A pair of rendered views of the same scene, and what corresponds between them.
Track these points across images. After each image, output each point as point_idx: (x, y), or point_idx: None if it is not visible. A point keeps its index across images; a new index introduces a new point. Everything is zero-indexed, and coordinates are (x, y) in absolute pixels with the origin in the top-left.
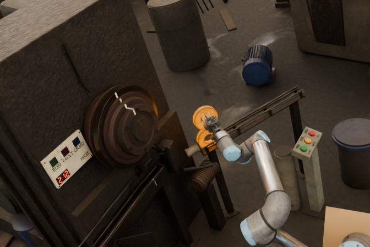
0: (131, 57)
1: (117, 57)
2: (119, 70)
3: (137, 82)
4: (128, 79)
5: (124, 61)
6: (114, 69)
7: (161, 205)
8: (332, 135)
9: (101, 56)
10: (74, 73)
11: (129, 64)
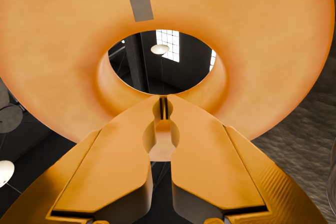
0: (262, 144)
1: (290, 170)
2: (309, 162)
3: (293, 111)
4: (309, 137)
5: (283, 156)
6: (320, 173)
7: None
8: None
9: (320, 199)
10: None
11: (277, 144)
